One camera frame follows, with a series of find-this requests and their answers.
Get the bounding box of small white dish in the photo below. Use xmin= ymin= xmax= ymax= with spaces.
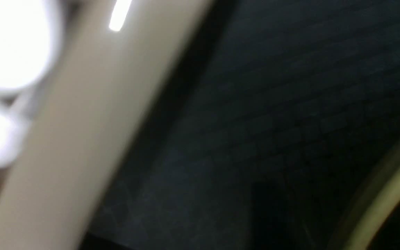
xmin=0 ymin=0 xmax=215 ymax=250

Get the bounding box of yellow noodle bowl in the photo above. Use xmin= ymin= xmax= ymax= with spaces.
xmin=326 ymin=141 xmax=400 ymax=250

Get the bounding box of black textured serving tray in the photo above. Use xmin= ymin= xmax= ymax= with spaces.
xmin=89 ymin=0 xmax=400 ymax=250

